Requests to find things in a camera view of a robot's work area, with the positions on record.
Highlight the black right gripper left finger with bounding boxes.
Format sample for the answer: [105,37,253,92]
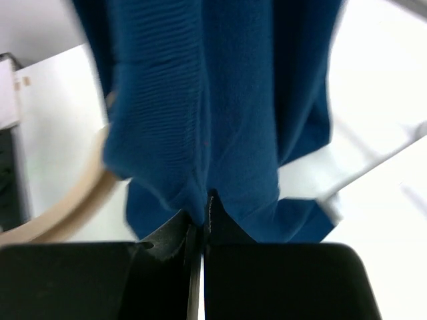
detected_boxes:
[1,213,197,319]

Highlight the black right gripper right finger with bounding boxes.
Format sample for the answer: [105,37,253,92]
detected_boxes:
[203,191,380,319]

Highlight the wooden hanger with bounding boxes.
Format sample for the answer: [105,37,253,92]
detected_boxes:
[1,126,119,247]

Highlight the blue printed t-shirt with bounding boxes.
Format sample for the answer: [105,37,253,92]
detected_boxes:
[73,1,342,243]

